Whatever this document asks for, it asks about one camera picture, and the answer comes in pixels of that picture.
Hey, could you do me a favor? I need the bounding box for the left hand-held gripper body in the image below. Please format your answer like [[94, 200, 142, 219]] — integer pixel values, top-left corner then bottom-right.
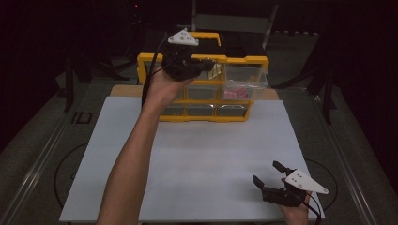
[[161, 27, 206, 83]]

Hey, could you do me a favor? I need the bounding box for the person's right hand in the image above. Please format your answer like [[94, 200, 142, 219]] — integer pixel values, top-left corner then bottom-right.
[[280, 192, 313, 225]]

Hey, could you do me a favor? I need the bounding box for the clear plastic drawer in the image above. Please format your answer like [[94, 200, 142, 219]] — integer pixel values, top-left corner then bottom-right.
[[224, 64, 269, 88], [221, 84, 267, 101]]

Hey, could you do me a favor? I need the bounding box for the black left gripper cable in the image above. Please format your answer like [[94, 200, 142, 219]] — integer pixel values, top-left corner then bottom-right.
[[54, 37, 172, 210]]

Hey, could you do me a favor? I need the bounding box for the yellow black drawer cabinet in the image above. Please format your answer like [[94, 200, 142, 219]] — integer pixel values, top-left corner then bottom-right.
[[136, 31, 270, 124]]

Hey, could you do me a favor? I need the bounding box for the person's left hand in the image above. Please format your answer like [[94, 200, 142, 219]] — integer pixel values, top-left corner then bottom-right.
[[145, 70, 195, 109]]

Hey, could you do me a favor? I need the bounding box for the black stand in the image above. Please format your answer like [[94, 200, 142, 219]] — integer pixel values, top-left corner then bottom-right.
[[275, 18, 341, 126], [55, 52, 130, 113]]

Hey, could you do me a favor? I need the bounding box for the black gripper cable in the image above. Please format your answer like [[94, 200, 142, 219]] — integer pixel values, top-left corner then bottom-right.
[[299, 157, 339, 225], [54, 37, 172, 210]]

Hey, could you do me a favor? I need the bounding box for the grey folding chair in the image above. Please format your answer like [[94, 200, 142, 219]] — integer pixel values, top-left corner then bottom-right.
[[176, 0, 280, 50]]

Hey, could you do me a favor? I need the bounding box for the metal floor rail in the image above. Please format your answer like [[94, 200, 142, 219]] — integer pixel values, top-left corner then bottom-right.
[[0, 90, 95, 225], [309, 93, 381, 225]]

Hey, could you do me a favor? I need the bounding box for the white board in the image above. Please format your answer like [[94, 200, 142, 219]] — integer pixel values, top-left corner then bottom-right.
[[58, 95, 326, 223]]

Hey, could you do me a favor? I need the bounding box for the grid of small clear drawers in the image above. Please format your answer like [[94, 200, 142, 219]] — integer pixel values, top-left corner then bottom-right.
[[145, 61, 250, 118]]

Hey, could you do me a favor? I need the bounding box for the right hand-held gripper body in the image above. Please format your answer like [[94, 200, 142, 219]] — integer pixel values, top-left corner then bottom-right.
[[262, 168, 329, 208]]

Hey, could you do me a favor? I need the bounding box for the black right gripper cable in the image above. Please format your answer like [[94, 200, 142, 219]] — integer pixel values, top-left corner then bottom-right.
[[299, 157, 339, 225]]

